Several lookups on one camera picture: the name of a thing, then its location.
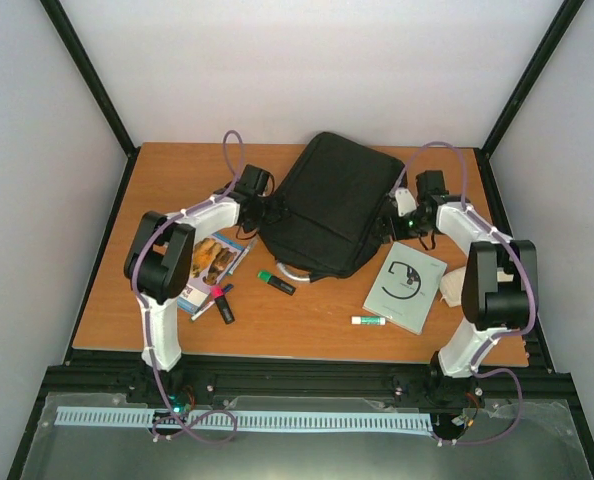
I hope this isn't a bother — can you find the white glue stick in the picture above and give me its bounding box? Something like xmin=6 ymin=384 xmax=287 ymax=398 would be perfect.
xmin=351 ymin=316 xmax=387 ymax=326

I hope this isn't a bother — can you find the black student bag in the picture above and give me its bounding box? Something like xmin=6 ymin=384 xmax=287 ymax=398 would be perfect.
xmin=258 ymin=132 xmax=406 ymax=282

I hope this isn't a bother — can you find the silver pen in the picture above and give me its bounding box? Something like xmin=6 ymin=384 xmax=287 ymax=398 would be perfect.
xmin=246 ymin=238 xmax=258 ymax=252

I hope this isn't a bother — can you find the black aluminium frame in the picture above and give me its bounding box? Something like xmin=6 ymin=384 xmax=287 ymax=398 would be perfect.
xmin=8 ymin=1 xmax=594 ymax=479

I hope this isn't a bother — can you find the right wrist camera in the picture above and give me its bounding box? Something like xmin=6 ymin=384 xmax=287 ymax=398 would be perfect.
xmin=416 ymin=170 xmax=448 ymax=203

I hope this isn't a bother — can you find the dog picture book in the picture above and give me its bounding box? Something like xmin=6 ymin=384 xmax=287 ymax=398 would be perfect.
xmin=178 ymin=233 xmax=244 ymax=314

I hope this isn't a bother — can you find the light blue cable duct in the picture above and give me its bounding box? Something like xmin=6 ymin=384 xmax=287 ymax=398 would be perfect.
xmin=54 ymin=406 xmax=432 ymax=435

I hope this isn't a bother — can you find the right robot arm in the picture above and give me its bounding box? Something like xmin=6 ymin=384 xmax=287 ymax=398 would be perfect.
xmin=379 ymin=196 xmax=538 ymax=379

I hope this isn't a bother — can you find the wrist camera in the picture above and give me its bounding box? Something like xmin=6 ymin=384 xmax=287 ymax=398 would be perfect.
xmin=416 ymin=170 xmax=448 ymax=203
xmin=235 ymin=164 xmax=273 ymax=196

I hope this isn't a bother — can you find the green highlighter marker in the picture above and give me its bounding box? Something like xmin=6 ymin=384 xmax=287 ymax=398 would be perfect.
xmin=257 ymin=270 xmax=296 ymax=296

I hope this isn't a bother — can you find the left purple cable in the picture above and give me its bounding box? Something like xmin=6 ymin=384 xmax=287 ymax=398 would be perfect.
xmin=131 ymin=130 xmax=246 ymax=444

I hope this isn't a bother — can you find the cream pencil case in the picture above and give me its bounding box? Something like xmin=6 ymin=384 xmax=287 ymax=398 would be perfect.
xmin=439 ymin=267 xmax=466 ymax=307

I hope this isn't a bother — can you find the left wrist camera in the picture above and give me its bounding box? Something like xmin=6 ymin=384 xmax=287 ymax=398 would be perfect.
xmin=235 ymin=164 xmax=273 ymax=196

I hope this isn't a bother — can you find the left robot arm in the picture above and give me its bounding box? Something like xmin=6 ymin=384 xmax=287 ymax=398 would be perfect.
xmin=124 ymin=194 xmax=271 ymax=403

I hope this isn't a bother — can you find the grey Great Gatsby book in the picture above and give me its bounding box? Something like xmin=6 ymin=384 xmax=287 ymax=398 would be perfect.
xmin=363 ymin=242 xmax=447 ymax=335

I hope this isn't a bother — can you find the pink highlighter marker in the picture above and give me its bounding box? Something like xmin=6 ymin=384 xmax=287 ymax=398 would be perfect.
xmin=211 ymin=286 xmax=235 ymax=325

